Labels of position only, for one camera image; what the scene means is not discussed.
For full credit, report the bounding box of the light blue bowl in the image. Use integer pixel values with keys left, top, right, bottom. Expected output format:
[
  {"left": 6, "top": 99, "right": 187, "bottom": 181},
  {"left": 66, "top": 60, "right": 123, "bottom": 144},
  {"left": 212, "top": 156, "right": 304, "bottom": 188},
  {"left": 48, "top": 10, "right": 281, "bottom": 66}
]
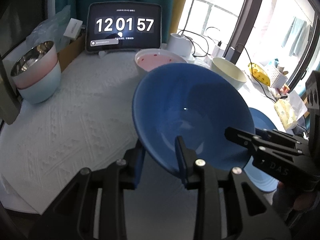
[{"left": 17, "top": 62, "right": 62, "bottom": 104}]

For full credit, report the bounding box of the pink steel-lined bowl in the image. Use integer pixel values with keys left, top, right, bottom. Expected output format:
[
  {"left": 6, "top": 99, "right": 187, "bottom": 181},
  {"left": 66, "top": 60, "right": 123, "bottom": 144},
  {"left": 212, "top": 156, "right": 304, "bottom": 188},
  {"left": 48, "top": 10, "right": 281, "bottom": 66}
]
[{"left": 10, "top": 40, "right": 59, "bottom": 89}]

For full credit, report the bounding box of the light blue hanging towel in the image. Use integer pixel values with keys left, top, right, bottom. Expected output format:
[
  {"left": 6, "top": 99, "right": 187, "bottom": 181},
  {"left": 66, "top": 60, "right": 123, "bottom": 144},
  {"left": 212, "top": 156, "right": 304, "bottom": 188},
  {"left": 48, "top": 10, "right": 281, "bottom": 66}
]
[{"left": 281, "top": 16, "right": 308, "bottom": 57}]

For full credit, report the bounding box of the yellow wipes packet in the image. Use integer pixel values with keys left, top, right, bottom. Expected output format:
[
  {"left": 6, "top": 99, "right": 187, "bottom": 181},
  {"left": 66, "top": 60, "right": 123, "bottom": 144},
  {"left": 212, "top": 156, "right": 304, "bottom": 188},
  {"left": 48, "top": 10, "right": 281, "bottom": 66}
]
[{"left": 247, "top": 62, "right": 272, "bottom": 87}]

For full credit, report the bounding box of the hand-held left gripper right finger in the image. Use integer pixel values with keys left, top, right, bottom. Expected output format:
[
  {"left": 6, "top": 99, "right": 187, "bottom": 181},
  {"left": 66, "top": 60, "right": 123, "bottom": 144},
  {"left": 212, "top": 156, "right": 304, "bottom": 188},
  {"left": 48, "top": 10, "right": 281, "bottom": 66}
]
[{"left": 175, "top": 135, "right": 292, "bottom": 240}]

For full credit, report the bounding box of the person's right hand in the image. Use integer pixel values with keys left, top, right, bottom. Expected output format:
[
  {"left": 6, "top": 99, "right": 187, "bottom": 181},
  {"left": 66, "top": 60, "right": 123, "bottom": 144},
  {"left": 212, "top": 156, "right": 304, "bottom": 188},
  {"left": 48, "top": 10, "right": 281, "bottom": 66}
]
[{"left": 292, "top": 192, "right": 320, "bottom": 212}]

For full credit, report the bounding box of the small white box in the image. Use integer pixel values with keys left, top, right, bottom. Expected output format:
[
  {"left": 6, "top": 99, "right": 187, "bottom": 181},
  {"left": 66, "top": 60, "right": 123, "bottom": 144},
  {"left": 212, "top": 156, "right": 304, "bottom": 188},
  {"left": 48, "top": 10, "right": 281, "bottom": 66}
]
[{"left": 62, "top": 18, "right": 83, "bottom": 40}]

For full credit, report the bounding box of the dark sliding door frame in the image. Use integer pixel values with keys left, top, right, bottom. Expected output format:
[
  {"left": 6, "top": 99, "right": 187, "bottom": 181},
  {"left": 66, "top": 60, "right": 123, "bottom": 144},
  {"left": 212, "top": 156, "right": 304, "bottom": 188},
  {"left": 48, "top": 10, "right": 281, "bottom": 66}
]
[{"left": 226, "top": 0, "right": 320, "bottom": 98}]

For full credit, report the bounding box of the cream bowl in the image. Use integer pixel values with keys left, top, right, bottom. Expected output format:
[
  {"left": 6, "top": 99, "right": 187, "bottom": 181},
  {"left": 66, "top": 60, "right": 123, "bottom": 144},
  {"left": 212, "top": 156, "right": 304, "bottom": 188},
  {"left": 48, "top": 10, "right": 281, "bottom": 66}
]
[{"left": 211, "top": 57, "right": 247, "bottom": 91}]

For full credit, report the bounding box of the white perforated basket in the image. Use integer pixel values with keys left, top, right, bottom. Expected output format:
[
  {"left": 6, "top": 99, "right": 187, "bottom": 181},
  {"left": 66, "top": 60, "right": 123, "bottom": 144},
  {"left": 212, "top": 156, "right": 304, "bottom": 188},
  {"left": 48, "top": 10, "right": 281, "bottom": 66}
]
[{"left": 269, "top": 66, "right": 288, "bottom": 89}]

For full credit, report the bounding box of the white textured tablecloth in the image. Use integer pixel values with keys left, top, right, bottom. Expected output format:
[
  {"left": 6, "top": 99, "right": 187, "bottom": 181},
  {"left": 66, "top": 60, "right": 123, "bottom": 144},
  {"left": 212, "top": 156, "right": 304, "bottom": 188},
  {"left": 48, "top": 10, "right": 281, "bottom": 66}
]
[{"left": 0, "top": 44, "right": 310, "bottom": 240}]

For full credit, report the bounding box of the white desk lamp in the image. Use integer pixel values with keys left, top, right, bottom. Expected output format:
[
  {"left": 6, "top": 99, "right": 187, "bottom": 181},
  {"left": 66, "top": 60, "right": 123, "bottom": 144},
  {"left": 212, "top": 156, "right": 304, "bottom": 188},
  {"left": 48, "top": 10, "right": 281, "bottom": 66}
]
[{"left": 167, "top": 0, "right": 227, "bottom": 64}]

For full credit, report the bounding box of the cardboard box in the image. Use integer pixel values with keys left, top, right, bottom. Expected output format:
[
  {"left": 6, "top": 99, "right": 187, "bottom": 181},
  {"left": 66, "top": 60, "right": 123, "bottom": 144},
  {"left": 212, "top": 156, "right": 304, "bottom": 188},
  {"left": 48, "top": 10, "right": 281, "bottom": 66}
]
[{"left": 57, "top": 33, "right": 87, "bottom": 73}]

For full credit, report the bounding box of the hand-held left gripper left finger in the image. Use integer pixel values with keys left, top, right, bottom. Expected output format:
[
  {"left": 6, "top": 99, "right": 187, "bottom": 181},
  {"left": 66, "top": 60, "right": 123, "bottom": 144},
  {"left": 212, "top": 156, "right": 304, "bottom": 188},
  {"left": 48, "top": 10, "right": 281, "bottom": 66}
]
[{"left": 29, "top": 140, "right": 146, "bottom": 240}]

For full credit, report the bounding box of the black cable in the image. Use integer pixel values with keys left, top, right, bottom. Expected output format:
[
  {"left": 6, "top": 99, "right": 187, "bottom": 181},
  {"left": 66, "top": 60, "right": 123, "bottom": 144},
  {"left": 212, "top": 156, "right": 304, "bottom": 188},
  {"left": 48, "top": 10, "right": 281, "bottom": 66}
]
[
  {"left": 239, "top": 42, "right": 276, "bottom": 103},
  {"left": 192, "top": 26, "right": 222, "bottom": 56}
]

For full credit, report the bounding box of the blue plate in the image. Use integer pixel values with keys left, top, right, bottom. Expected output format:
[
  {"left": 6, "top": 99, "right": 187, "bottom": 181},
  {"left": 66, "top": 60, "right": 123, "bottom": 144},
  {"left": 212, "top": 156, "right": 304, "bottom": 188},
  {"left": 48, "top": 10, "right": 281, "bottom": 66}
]
[{"left": 244, "top": 107, "right": 277, "bottom": 193}]

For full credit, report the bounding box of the yellow curtain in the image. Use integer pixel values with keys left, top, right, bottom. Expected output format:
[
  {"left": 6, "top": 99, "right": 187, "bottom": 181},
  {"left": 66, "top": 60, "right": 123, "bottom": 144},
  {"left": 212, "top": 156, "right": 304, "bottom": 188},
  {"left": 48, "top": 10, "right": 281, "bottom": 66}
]
[{"left": 170, "top": 0, "right": 191, "bottom": 33}]

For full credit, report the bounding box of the pink speckled bowl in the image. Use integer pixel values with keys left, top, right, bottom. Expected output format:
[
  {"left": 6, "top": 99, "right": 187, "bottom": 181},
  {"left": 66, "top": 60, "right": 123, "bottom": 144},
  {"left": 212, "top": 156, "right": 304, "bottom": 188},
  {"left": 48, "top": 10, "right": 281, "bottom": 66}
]
[{"left": 134, "top": 49, "right": 188, "bottom": 77}]

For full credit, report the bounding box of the yellow tissue pack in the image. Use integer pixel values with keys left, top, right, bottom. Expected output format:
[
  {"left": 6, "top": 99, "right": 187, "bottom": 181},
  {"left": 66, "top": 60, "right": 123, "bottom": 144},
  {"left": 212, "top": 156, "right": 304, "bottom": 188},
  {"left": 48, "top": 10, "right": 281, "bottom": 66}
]
[{"left": 274, "top": 90, "right": 308, "bottom": 131}]

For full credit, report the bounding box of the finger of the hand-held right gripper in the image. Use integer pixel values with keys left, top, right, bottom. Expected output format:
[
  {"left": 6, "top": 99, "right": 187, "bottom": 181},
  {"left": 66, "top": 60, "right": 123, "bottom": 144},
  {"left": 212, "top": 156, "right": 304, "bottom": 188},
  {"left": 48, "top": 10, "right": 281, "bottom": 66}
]
[
  {"left": 255, "top": 129, "right": 309, "bottom": 149},
  {"left": 224, "top": 127, "right": 302, "bottom": 157}
]

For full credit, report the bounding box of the clear plastic bag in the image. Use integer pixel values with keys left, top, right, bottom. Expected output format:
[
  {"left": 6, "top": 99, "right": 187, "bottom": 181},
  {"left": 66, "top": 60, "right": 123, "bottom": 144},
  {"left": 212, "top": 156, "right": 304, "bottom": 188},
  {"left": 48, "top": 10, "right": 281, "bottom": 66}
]
[{"left": 26, "top": 5, "right": 72, "bottom": 53}]

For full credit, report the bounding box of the tablet showing clock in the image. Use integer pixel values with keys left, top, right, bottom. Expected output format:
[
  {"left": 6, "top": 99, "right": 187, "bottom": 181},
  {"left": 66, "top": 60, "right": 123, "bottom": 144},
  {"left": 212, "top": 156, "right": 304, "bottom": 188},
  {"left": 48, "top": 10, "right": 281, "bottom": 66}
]
[{"left": 85, "top": 2, "right": 162, "bottom": 55}]

